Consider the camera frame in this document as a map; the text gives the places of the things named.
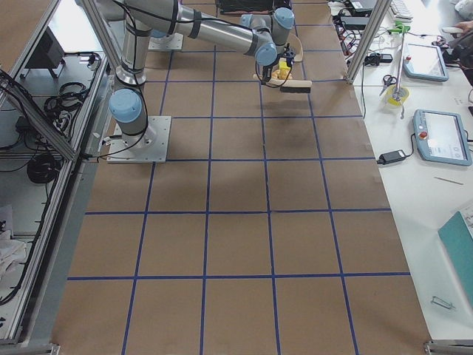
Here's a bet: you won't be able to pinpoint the black power brick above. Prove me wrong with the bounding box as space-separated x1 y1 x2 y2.
377 149 406 165

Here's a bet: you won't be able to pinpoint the twisted bread croissant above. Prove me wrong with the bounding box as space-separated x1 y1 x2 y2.
271 70 293 81

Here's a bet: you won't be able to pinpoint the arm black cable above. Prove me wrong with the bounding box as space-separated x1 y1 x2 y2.
254 42 296 89

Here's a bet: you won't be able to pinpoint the teal notebook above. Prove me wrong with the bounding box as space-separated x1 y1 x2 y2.
438 212 472 288

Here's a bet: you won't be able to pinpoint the teach pendant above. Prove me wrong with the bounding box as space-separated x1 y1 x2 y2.
403 43 449 82
412 109 472 166

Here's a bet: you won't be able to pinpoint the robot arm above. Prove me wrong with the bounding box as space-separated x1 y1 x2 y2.
102 1 295 151
150 30 174 42

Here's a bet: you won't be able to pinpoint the beige plastic dustpan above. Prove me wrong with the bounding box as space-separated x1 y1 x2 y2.
288 33 304 63

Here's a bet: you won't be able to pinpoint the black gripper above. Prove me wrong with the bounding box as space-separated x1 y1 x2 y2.
260 64 274 85

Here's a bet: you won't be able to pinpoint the scissors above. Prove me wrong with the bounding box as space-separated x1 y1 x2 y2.
379 75 398 96

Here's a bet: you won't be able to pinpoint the near teach pendant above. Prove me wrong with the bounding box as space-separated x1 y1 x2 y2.
412 109 472 166

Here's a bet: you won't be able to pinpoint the white brush black bristles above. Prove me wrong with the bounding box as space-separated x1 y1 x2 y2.
279 80 312 94

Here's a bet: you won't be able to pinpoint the aluminium frame post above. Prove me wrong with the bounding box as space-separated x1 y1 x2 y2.
346 0 391 84

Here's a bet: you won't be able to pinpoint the yellow tape roll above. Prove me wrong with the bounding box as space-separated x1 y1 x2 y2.
384 85 410 109

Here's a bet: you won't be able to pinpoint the far teach pendant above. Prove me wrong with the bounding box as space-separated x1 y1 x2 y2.
403 43 449 82

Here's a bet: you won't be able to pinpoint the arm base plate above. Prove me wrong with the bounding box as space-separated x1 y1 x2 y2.
149 33 183 52
106 116 171 163

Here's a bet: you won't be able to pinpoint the yellow sponge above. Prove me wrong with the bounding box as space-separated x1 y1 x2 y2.
279 60 291 73

